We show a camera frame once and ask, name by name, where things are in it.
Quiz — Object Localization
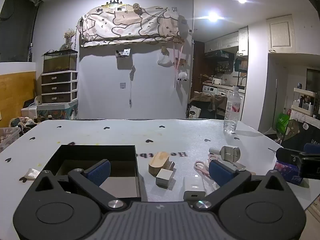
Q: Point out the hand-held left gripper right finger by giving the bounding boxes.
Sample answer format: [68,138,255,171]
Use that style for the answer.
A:
[193,159,292,212]

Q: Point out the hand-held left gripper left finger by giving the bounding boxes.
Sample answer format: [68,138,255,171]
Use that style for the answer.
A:
[29,159,127,212]

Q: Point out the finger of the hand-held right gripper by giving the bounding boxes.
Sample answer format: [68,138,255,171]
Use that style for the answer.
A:
[276,147,320,180]
[303,142,320,155]

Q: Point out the pink scissors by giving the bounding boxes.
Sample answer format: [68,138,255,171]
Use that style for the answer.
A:
[194,153,222,180]

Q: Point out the black storage box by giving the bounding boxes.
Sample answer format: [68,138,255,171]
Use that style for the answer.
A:
[44,144,142,202]

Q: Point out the small white box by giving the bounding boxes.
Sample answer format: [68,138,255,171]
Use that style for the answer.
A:
[155,168,174,189]

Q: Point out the oval wooden block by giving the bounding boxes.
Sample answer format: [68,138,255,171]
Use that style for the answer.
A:
[148,151,175,177]

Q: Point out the floral tissue packet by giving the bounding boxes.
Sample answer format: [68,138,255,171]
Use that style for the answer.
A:
[274,161,304,184]

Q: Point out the black printed bag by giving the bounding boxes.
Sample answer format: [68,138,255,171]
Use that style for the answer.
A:
[282,119,320,153]

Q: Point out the white power bank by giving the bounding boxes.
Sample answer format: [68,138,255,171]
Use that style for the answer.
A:
[183,176,207,202]

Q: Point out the green bag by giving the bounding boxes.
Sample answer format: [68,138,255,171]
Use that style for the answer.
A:
[275,112,291,134]

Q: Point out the white shelf rack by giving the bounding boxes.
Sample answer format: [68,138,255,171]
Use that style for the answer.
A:
[291,87,320,117]

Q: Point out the clear plastic water bottle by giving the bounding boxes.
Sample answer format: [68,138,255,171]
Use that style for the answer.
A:
[223,85,242,134]

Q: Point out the translucent cream plastic strip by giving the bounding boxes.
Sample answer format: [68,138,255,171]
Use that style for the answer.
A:
[24,168,41,181]

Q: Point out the white printed tote bag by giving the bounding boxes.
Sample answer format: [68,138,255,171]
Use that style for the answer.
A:
[188,105,203,119]

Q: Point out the brown jacket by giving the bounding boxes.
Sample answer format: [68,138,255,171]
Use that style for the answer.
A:
[193,91,227,112]

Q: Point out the colourful painted cabinet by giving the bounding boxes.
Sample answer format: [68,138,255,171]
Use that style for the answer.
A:
[37,99,79,120]

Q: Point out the white washing machine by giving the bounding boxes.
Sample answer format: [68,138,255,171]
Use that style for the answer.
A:
[202,85,229,97]

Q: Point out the pile of soft toys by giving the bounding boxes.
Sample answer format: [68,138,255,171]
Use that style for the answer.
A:
[8,116,38,131]

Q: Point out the white drawer unit dark fronts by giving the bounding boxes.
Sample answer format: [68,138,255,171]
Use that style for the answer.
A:
[41,71,79,104]

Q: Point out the clear plastic storage bin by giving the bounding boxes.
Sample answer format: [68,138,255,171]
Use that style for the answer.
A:
[0,127,21,153]

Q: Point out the glass fish tank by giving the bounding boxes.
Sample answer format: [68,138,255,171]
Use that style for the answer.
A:
[43,49,79,74]

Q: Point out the pink hanging ribbons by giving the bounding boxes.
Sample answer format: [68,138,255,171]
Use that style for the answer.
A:
[173,44,184,71]

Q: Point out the white hanging bag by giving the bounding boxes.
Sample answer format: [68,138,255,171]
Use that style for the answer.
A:
[157,50,174,68]

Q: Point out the white kitchen upper cabinets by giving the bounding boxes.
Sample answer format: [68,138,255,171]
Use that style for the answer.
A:
[204,26,249,56]

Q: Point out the dried flower bouquet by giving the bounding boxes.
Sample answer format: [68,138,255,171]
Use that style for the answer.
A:
[64,29,76,49]

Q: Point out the printed cartoon blanket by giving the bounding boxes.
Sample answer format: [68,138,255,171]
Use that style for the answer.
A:
[79,5,181,47]

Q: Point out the dark window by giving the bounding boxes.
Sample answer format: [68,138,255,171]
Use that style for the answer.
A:
[0,0,42,62]

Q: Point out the gold crown ornament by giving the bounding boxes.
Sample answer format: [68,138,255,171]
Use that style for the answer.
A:
[104,0,125,8]

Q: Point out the grey hanging cord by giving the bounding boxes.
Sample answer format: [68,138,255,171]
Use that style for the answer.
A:
[128,65,136,108]

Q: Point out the white wall cabinet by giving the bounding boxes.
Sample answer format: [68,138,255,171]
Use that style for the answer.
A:
[266,14,296,53]

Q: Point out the metal wall bracket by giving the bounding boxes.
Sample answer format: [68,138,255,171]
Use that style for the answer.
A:
[115,48,131,58]

